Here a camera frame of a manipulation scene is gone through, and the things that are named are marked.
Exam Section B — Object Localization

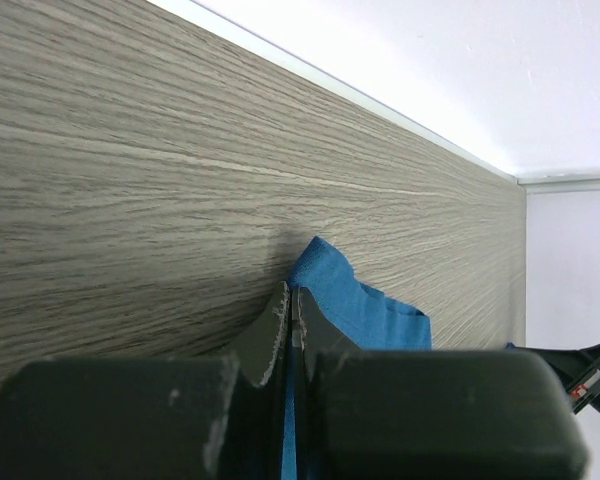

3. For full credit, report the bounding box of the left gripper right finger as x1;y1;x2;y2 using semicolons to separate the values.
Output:
290;288;589;479

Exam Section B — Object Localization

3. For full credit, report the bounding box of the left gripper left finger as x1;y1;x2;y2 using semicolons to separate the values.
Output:
0;283;290;479

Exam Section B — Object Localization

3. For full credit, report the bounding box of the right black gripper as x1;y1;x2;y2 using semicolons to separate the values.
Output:
530;343;600;415

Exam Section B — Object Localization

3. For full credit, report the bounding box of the blue mickey t shirt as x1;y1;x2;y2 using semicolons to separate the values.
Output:
279;235;521;480

